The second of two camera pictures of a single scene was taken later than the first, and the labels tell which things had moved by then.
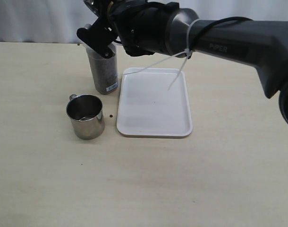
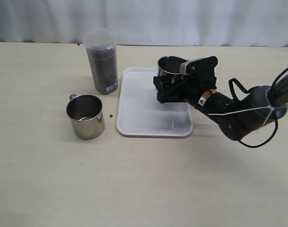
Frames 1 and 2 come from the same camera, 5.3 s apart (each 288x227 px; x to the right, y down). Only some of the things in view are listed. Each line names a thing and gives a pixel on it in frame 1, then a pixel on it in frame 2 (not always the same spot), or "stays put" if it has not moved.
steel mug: x=87 y=114 stays put
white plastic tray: x=147 y=108 stays put
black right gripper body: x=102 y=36 to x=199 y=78
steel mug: x=91 y=4 to x=170 y=65
